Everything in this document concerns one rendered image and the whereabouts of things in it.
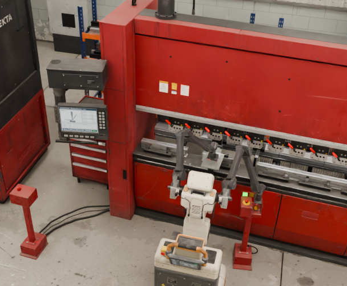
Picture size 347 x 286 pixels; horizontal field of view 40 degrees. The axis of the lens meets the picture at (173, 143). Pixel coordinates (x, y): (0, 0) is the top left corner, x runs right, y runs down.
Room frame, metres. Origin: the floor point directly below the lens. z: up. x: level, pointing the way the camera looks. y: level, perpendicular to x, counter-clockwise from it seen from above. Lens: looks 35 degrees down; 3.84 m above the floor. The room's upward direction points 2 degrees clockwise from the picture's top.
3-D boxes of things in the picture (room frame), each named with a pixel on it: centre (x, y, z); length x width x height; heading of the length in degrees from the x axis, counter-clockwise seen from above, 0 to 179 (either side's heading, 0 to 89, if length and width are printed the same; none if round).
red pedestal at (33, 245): (3.48, 1.42, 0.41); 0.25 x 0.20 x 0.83; 164
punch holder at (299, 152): (3.73, -1.18, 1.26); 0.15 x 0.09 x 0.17; 74
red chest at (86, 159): (4.71, 0.91, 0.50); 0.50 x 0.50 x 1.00; 74
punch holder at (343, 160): (3.62, -1.56, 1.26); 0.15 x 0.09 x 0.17; 74
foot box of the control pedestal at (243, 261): (3.43, -0.76, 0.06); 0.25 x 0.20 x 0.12; 175
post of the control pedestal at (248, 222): (3.46, -0.77, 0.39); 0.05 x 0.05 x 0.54; 85
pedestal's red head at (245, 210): (3.46, -0.77, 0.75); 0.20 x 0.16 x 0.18; 85
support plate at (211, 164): (3.81, -0.39, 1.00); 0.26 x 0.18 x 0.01; 164
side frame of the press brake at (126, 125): (4.39, 0.45, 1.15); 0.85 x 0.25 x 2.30; 164
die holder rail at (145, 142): (4.11, 0.09, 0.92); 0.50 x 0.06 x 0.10; 74
